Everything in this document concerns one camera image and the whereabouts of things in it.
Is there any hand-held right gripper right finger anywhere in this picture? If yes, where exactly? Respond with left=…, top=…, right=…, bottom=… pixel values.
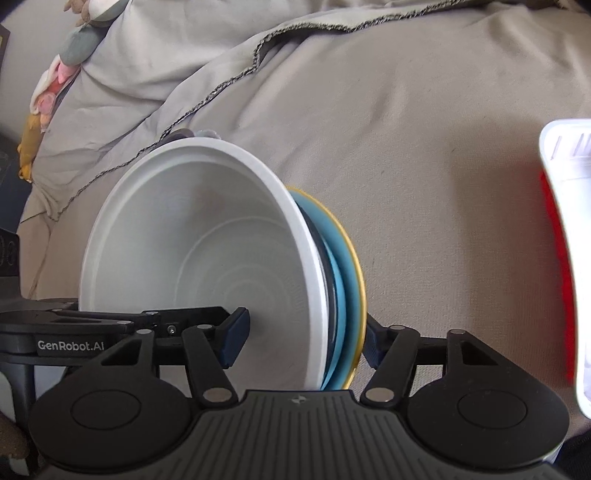
left=361, top=316, right=498, bottom=405

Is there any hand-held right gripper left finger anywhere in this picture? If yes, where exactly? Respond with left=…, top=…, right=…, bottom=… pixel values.
left=99, top=318, right=251, bottom=405

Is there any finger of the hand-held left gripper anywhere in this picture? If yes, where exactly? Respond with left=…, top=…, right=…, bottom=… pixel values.
left=112, top=305, right=250, bottom=330

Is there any blue ceramic bowl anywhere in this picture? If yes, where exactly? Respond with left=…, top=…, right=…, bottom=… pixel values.
left=291, top=191, right=348, bottom=391

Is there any white bowl with yellow rim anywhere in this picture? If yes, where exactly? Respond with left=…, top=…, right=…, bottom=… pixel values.
left=286, top=186, right=369, bottom=392

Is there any white printed plastic bowl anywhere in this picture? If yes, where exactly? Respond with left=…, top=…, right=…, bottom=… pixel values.
left=78, top=138, right=331, bottom=393

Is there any grey blanket with stitched edge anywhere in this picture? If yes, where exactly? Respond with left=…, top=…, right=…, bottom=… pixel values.
left=18, top=0, right=591, bottom=439

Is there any yellow plush toy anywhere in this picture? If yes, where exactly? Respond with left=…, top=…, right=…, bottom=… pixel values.
left=17, top=113, right=45, bottom=182

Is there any white and red plastic container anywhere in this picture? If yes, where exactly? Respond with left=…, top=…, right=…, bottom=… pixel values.
left=539, top=119, right=591, bottom=415

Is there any pink and white plush toy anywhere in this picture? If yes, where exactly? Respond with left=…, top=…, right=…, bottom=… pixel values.
left=30, top=55, right=78, bottom=129

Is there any beige quilt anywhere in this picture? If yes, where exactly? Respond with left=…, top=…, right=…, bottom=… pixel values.
left=34, top=0, right=296, bottom=217

